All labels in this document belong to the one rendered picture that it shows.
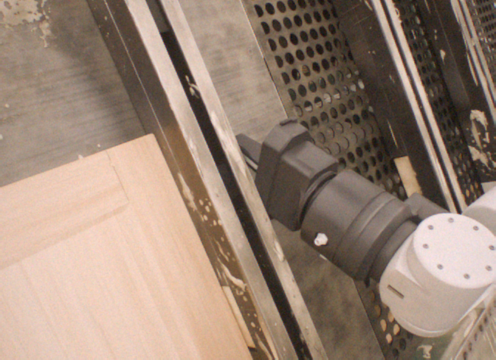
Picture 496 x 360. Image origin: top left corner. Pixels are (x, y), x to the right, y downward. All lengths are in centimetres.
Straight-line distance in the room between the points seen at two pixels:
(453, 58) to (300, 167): 68
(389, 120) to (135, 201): 48
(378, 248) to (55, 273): 28
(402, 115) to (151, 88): 46
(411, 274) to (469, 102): 71
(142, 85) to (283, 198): 19
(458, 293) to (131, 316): 29
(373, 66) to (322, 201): 41
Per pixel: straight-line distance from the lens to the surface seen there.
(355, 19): 77
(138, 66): 45
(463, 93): 104
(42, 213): 41
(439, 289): 36
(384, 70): 76
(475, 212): 46
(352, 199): 39
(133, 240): 44
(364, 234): 38
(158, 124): 45
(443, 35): 104
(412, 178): 80
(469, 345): 86
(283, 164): 42
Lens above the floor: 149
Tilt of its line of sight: 30 degrees down
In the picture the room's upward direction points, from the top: straight up
